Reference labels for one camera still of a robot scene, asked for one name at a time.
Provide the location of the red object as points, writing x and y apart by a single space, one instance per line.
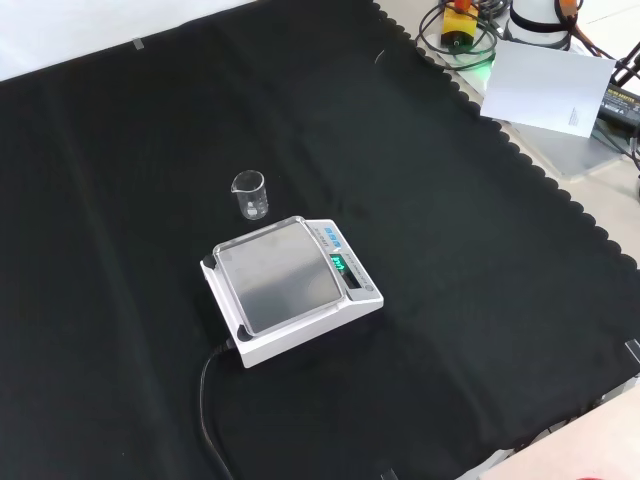
596 476

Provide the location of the black tape strip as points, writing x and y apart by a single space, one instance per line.
388 474
633 351

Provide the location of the yellow stop button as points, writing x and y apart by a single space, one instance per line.
457 24

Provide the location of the black bench cloth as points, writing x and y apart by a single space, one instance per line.
450 250

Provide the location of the grey tape strip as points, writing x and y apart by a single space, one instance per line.
138 44

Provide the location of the pale board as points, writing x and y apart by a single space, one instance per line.
575 440

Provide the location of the small clear glass beaker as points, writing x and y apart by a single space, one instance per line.
252 201

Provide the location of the white paper card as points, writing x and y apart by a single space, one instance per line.
540 85

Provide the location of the black power adapter yellow label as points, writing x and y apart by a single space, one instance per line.
622 103

